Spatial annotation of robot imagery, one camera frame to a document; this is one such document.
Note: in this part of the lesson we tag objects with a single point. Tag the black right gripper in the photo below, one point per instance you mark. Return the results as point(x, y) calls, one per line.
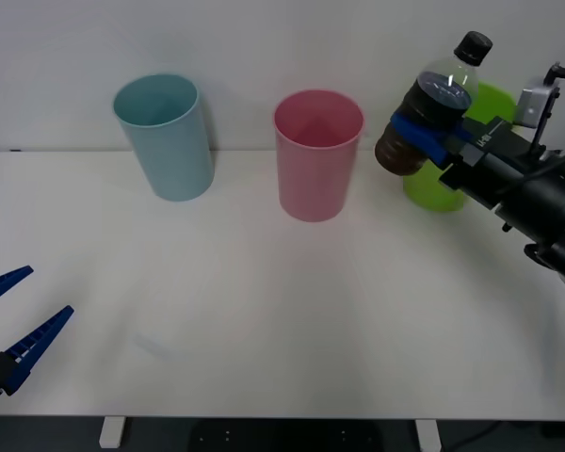
point(492, 150)

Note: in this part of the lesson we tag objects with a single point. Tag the dark plastic bottle black cap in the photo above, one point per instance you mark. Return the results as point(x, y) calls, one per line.
point(435, 96)

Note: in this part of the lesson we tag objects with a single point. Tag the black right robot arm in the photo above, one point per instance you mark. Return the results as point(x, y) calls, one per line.
point(546, 202)

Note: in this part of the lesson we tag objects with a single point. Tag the green plastic bin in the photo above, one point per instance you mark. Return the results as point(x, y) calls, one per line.
point(428, 195)

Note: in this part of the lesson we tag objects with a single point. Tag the pink plastic bin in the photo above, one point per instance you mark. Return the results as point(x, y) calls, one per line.
point(313, 183)

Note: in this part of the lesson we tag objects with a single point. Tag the white table leg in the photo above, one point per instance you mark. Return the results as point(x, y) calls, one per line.
point(428, 435)
point(110, 432)

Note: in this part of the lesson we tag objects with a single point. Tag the pale blue plastic bin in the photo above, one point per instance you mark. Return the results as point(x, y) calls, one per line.
point(169, 155)

